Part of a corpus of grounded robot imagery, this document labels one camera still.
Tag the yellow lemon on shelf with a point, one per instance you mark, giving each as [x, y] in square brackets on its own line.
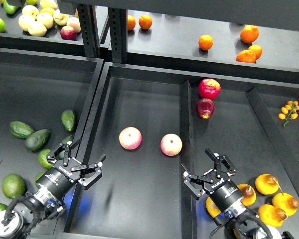
[48, 10]

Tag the red apple on shelf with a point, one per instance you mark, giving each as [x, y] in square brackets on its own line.
[68, 33]

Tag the black shelf post left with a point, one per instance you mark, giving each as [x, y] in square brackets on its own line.
[89, 31]

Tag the dark avocado by wall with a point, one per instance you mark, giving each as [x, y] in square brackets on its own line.
[66, 140]

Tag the large orange top right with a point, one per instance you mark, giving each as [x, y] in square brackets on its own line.
[249, 34]

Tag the pink apple right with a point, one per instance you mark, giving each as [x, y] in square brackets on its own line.
[171, 144]

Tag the pink apple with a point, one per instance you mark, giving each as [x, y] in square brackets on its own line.
[171, 144]
[130, 138]

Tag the round green avocado left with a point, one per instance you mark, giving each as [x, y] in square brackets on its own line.
[13, 185]

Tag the orange middle shelf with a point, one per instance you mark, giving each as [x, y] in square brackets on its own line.
[205, 42]

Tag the orange small right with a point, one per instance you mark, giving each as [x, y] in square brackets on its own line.
[257, 50]

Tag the dark avocado far left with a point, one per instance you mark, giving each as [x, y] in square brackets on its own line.
[20, 130]

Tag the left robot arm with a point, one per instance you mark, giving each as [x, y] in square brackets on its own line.
[25, 212]

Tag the pale yellow pear right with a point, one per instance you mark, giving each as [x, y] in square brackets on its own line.
[60, 18]

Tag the black bin divider right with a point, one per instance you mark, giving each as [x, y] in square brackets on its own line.
[280, 145]

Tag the dark avocado middle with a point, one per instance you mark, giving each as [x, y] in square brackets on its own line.
[37, 140]

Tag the pale yellow pear centre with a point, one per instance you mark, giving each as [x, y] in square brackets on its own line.
[46, 19]

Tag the black bin divider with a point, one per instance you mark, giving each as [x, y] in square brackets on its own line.
[280, 145]
[187, 205]

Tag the yellow pear bottom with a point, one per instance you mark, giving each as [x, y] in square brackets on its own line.
[272, 216]

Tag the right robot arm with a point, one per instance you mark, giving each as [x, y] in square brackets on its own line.
[245, 226]

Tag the orange front right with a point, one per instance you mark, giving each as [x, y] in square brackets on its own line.
[247, 56]

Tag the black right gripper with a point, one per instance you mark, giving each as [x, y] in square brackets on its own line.
[224, 193]

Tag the black shelf post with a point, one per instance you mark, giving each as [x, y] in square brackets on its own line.
[118, 34]
[89, 31]

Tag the pale pink peach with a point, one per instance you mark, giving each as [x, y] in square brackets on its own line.
[75, 23]

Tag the dark red apple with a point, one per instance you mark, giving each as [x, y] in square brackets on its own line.
[205, 108]

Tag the pink apple left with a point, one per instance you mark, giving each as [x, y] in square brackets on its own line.
[130, 138]

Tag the upright dark avocado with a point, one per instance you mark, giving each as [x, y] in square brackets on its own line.
[68, 120]

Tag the black shelf post right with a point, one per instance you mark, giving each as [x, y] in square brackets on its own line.
[118, 34]

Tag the round green avocado right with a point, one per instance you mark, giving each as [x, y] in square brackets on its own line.
[37, 177]

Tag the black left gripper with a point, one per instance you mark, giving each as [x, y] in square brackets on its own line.
[60, 178]

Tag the bright red apple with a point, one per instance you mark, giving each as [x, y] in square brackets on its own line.
[209, 89]

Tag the pale yellow pear left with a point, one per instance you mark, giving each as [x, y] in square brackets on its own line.
[25, 21]

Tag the black bin divider left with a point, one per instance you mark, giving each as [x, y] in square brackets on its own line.
[187, 205]

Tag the round green avocado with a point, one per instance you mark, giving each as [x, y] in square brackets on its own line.
[13, 185]
[37, 177]

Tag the orange cherry tomato cluster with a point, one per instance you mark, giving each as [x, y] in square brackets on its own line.
[289, 112]

